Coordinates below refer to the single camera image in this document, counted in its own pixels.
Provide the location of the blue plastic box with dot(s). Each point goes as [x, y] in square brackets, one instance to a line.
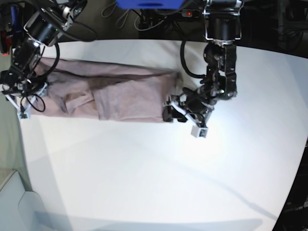
[149, 4]

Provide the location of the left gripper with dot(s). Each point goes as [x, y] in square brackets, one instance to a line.
[194, 105]

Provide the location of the black power strip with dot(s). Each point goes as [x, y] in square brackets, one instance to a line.
[190, 13]

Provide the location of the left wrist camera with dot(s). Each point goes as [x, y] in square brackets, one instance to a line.
[199, 132]

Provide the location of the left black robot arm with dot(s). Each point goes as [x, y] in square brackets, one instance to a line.
[219, 81]

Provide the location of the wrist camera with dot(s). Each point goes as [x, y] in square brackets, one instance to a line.
[23, 114]
[199, 132]

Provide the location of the mauve t-shirt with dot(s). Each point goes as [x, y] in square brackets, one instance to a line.
[107, 91]

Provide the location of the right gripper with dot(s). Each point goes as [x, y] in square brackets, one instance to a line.
[25, 96]

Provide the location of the grey rounded bin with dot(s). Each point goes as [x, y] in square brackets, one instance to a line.
[19, 208]

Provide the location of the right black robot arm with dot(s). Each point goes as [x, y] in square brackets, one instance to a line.
[49, 23]

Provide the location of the red and black clamp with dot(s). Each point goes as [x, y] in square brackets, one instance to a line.
[5, 41]

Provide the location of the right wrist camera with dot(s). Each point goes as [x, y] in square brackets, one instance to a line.
[23, 114]

